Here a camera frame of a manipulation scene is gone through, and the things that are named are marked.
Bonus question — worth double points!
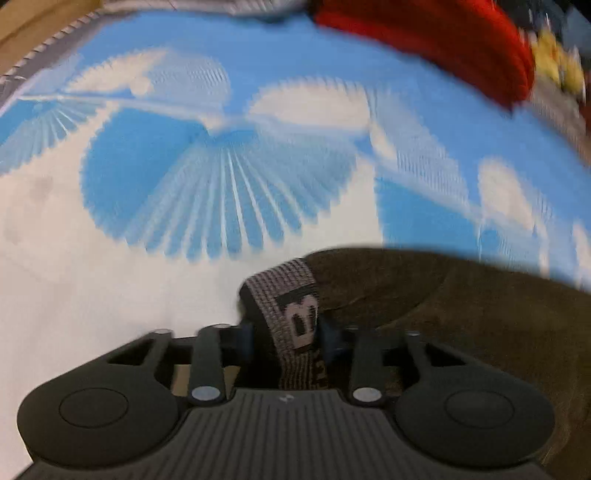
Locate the dark brown corduroy pants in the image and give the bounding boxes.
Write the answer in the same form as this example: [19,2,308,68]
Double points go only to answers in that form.
[239,248,590,479]

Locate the blue white patterned bedsheet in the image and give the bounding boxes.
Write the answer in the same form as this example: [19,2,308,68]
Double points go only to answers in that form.
[1,11,590,479]

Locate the grey mattress edge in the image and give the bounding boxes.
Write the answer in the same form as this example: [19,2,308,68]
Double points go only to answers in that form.
[1,1,308,102]

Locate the yellow plush toy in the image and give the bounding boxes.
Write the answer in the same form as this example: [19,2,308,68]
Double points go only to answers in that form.
[530,27,586,102]

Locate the red knitted sweater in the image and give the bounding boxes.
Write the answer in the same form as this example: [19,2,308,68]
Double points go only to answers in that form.
[312,0,535,109]

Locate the wooden bed frame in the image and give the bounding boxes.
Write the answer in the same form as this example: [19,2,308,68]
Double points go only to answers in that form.
[0,0,101,74]

